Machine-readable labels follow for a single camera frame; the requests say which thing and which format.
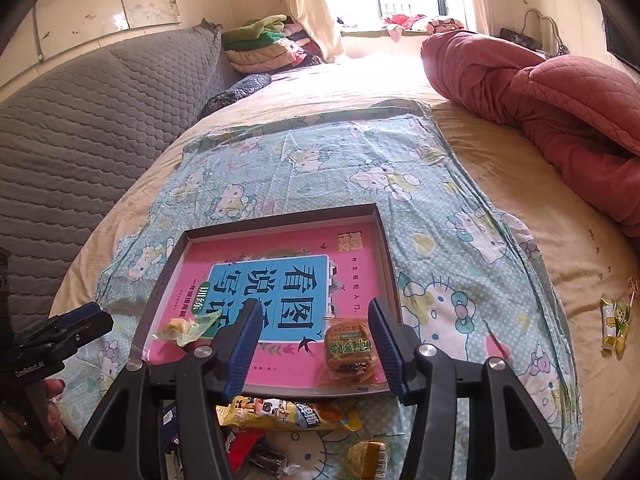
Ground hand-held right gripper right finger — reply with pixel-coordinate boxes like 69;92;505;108
367;297;576;480

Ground red quilt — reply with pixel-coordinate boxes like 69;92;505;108
420;30;640;238

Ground red snack packet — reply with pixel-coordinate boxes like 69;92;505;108
222;430;266;471

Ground dark flat screen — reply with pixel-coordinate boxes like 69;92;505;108
600;5;640;76

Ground yellow long snack packet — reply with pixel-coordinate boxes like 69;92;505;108
216;396;363;433

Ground beige bed sheet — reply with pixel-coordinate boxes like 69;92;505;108
50;52;640;480

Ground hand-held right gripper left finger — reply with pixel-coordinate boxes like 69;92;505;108
65;307;266;480

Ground orange round cake packet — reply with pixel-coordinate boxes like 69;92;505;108
172;335;213;356

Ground grey cardboard box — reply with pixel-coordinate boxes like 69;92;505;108
129;203;403;401

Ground cartoon cat printed blanket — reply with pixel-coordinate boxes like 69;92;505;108
62;100;583;480

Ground yellow cake green wrapper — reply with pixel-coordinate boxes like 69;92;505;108
152;310;223;348

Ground dark patterned pillow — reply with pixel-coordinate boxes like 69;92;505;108
202;73;272;116

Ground dark patterned bag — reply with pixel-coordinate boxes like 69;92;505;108
500;27;543;51

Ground yellow green snack packet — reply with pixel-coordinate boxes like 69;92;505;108
600;295;633;358

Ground dark brown cake packet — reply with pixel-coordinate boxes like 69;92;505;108
247;450;301;478

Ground white curved frame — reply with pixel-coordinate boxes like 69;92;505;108
522;7;562;56

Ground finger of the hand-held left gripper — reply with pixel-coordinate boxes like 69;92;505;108
15;302;101;342
30;311;115;361

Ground person's left hand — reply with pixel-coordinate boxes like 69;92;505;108
30;377;71;443

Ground blue snack packet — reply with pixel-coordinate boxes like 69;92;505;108
157;400;182;480

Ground round cake green label packet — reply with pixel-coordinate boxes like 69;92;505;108
314;312;388;388

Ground grey quilted headboard cover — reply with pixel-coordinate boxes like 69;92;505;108
0;22;241;331

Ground clothes on window sill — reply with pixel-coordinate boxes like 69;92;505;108
382;12;466;43

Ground pile of folded blankets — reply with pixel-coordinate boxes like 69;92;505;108
221;14;323;75

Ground small yellow cake packet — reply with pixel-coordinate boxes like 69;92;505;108
345;439;391;480

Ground pink and blue book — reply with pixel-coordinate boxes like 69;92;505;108
145;223;391;388

